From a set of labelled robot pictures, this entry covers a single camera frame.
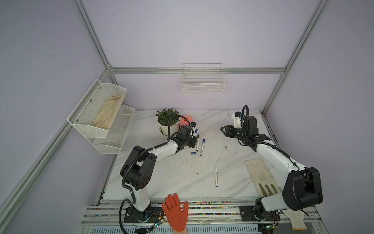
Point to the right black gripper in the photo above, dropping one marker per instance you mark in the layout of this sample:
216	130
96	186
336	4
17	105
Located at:
229	128

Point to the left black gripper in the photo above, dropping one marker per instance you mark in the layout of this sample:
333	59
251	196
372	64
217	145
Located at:
193	144

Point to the white marker black tip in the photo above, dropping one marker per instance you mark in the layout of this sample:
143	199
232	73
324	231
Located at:
197	143

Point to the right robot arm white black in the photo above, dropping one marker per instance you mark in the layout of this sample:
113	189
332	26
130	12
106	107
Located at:
302	186

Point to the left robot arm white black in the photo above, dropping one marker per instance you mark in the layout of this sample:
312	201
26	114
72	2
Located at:
138	169

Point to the pink watering can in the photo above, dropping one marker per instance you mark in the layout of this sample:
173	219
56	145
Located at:
185	121

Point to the potted green plant white pot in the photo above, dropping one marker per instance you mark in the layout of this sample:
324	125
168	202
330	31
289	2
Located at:
168	120

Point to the beige green work glove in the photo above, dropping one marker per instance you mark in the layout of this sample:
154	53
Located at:
262	178

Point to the orange rubber glove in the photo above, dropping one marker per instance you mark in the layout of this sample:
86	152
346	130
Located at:
177	217

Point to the white lower mesh shelf bin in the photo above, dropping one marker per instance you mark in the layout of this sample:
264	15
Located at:
113	142

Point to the white mesh shelf bin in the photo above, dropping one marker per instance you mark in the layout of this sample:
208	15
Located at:
113	142
82	116

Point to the white upper mesh shelf bin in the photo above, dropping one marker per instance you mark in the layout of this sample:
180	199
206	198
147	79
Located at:
82	116

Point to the white knit glove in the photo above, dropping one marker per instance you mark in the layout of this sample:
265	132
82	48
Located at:
296	219

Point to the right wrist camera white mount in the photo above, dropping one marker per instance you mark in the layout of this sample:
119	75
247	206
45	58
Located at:
237	117

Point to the white wire wall basket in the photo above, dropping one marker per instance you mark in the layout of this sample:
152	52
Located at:
202	78

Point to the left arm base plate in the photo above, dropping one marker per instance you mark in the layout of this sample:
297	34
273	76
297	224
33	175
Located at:
150	215

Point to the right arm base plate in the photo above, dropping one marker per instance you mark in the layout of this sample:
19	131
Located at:
253	213

